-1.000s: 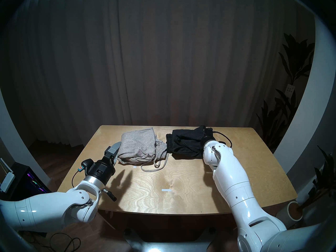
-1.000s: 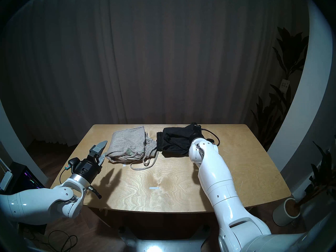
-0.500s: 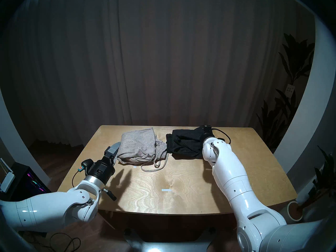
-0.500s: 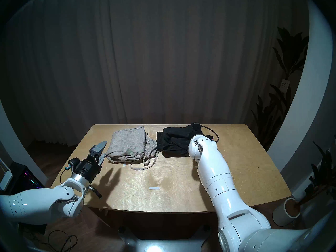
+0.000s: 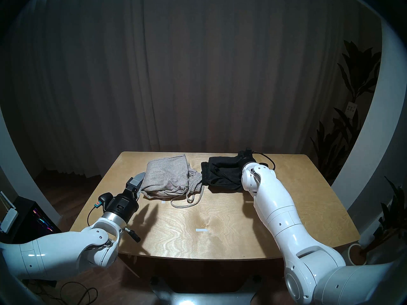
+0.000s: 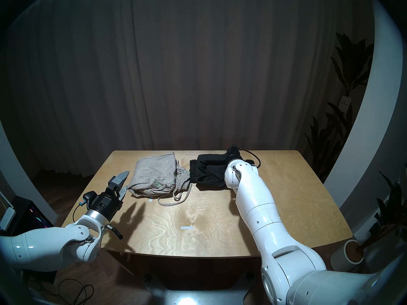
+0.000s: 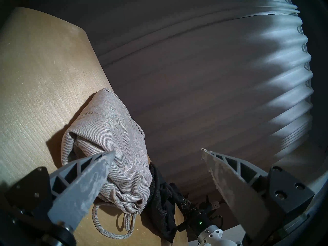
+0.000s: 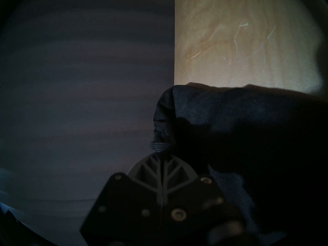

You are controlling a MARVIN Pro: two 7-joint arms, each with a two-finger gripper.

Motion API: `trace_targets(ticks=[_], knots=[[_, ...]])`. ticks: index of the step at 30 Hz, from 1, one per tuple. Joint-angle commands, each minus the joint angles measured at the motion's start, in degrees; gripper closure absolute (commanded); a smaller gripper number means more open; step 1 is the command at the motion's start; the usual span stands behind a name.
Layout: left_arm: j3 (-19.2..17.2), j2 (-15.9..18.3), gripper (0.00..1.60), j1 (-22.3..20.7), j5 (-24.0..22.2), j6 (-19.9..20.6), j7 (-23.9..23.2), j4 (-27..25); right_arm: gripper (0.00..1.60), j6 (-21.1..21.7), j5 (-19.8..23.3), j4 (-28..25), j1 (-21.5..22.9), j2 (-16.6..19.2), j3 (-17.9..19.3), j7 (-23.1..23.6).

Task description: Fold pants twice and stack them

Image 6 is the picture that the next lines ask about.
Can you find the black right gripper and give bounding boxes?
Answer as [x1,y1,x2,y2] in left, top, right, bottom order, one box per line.
[225,145,243,166]

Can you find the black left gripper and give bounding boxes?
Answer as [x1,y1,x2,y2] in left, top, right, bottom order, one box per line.
[86,171,130,224]

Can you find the black drawstring pants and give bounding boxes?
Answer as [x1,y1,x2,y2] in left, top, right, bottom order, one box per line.
[190,152,230,189]

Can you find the grey drawstring pants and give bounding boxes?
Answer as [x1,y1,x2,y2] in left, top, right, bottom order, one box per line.
[127,152,194,207]

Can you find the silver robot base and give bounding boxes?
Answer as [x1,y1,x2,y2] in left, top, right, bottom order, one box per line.
[143,273,256,305]

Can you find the brown pleated curtain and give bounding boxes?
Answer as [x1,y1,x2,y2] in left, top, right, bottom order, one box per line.
[0,0,376,181]

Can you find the black computer tower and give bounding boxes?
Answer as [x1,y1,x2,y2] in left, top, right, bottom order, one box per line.
[8,196,59,284]

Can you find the small white box device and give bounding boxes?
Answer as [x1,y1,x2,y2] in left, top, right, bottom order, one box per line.
[0,206,16,231]

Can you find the tall dark leafy plant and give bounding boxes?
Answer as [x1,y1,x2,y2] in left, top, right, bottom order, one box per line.
[304,32,375,182]

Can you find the white cylindrical plant pot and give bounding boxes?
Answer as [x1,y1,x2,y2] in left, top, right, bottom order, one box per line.
[330,239,365,273]

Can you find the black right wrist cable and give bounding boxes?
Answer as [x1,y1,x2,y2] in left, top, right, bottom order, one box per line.
[238,149,261,169]

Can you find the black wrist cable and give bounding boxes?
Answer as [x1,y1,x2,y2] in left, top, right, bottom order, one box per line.
[238,149,261,169]
[72,203,123,240]

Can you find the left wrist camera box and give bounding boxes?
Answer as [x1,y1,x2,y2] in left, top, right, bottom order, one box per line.
[79,192,98,208]

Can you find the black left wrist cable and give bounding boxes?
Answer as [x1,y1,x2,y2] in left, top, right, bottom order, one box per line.
[72,203,123,240]

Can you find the black floor cable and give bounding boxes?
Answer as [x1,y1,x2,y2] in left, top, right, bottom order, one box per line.
[32,278,95,305]

